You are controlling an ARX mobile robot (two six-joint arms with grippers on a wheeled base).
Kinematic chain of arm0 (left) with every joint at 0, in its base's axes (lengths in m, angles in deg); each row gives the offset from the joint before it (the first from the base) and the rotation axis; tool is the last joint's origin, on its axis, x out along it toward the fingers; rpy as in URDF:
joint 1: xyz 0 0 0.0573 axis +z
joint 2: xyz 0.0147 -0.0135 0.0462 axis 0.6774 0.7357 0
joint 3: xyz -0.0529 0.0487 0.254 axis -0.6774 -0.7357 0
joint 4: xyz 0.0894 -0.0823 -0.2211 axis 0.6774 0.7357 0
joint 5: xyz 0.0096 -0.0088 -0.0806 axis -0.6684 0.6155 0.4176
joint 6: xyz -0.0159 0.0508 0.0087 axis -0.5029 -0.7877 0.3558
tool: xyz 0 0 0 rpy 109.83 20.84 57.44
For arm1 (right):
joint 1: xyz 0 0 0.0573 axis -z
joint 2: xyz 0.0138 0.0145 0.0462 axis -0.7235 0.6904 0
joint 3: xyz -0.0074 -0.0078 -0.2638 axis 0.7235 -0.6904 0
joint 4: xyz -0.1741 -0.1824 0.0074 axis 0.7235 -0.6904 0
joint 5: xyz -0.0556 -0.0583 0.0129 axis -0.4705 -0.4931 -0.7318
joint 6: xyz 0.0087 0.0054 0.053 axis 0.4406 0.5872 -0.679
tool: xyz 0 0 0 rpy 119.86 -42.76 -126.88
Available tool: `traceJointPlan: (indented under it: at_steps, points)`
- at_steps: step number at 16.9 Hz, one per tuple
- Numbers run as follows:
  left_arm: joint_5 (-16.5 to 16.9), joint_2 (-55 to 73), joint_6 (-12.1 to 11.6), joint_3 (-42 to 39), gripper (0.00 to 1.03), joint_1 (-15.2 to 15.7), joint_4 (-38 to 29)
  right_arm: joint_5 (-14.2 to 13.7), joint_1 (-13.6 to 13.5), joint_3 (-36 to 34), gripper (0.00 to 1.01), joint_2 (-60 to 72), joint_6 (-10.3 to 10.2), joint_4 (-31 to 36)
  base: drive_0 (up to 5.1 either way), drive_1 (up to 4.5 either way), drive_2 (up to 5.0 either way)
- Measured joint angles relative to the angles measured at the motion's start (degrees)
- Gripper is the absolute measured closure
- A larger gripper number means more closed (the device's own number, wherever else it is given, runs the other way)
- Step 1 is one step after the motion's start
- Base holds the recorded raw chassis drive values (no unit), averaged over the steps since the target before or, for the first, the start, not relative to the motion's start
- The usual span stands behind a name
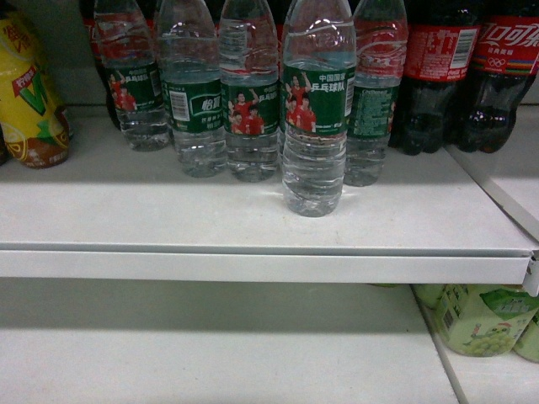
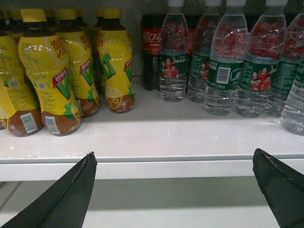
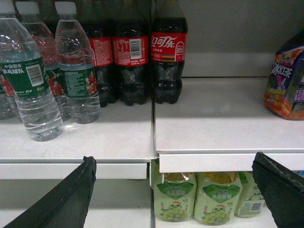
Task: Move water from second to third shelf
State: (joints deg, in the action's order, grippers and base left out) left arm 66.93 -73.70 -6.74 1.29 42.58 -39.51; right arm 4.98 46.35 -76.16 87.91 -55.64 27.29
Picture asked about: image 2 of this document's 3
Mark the black cola bottle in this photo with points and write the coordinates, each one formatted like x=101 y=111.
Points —
x=151 y=25

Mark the yellow lemon tea bottle front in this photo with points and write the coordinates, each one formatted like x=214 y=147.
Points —
x=45 y=58

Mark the yellow lemon tea bottle middle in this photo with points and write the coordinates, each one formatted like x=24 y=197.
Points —
x=80 y=62

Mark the water bottle barcode label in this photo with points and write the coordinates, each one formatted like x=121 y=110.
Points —
x=227 y=54

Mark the water bottle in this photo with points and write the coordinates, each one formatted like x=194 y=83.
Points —
x=173 y=53
x=290 y=59
x=199 y=68
x=264 y=50

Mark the water bottle edge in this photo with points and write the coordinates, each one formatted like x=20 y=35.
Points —
x=292 y=118

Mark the yellow lemon tea bottle left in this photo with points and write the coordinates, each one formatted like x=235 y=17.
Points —
x=19 y=111

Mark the white shelf board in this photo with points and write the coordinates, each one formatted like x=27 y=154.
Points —
x=157 y=139

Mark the yellow lemon tea bottle right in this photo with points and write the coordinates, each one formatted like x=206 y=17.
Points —
x=114 y=46

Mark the water bottle far left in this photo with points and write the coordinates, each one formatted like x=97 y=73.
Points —
x=173 y=53

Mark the yellow lemon tea bottle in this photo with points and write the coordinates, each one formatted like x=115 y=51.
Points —
x=45 y=58
x=80 y=62
x=19 y=111
x=114 y=46

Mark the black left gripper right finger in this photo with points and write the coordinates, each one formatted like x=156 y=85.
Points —
x=282 y=187

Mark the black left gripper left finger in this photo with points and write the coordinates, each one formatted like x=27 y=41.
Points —
x=65 y=203

